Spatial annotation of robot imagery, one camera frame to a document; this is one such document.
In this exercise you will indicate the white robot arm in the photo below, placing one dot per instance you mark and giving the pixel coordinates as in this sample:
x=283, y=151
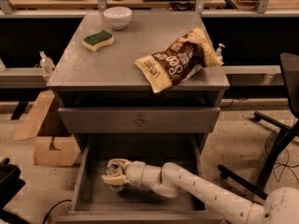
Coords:
x=280, y=206

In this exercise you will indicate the cardboard box pieces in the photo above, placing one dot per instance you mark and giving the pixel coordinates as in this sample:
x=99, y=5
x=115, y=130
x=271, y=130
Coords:
x=54, y=145

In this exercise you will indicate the yellow green sponge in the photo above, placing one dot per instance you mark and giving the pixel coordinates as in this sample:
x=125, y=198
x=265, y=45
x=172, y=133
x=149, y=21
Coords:
x=98, y=40

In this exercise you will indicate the clear sanitizer bottle left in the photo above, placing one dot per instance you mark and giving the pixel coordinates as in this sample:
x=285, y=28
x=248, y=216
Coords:
x=46, y=64

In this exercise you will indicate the yellow brown chip bag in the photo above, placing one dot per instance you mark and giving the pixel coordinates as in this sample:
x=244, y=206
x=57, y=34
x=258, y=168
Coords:
x=180, y=61

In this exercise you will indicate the white pump bottle right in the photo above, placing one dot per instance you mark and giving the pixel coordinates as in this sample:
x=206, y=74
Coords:
x=219, y=51

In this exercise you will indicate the grey drawer cabinet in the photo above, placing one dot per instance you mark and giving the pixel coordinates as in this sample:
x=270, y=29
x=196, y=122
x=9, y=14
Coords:
x=109, y=77

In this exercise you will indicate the black object lower left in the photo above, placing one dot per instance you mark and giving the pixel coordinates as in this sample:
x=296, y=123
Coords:
x=10, y=185

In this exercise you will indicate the open grey lower drawer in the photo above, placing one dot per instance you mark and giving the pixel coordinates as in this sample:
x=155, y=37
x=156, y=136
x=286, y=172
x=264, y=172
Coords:
x=94, y=202

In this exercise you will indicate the closed grey drawer with knob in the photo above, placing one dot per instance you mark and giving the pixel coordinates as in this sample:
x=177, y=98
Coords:
x=139, y=119

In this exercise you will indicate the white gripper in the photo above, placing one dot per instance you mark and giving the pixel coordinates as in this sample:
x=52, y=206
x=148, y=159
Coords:
x=135, y=173

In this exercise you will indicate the white ceramic bowl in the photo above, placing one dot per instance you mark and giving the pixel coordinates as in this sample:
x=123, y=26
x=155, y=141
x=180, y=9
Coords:
x=118, y=17

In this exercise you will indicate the green 7up soda can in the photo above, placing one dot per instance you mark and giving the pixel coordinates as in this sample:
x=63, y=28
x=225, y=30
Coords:
x=114, y=170

